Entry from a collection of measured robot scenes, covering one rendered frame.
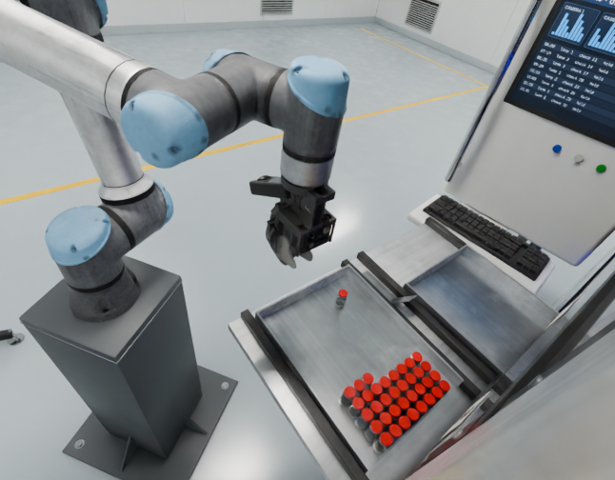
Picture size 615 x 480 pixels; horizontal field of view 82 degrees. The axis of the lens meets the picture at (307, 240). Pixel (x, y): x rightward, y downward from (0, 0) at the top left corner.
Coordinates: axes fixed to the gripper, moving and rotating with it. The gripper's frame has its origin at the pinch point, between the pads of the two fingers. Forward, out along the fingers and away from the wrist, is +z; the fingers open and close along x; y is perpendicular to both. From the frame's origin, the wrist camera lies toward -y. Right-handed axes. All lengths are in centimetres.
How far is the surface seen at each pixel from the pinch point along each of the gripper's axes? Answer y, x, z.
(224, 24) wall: -480, 234, 97
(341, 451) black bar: 30.0, -7.9, 14.2
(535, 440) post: 39, -13, -29
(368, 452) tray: 32.7, -3.5, 16.0
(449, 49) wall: -308, 542, 96
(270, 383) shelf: 13.6, -10.8, 16.2
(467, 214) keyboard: 0, 78, 21
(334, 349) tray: 14.9, 3.9, 16.0
